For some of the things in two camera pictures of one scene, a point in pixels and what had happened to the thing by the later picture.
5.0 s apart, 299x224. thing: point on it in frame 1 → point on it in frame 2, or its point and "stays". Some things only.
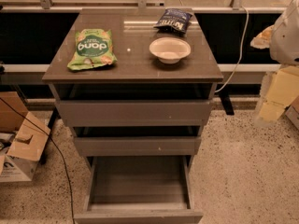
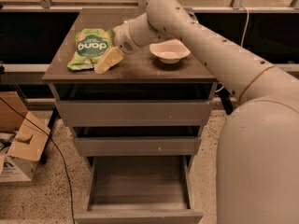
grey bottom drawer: (138, 189) stays
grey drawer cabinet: (137, 106) stays
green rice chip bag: (93, 48) stays
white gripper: (286, 40) → (121, 36)
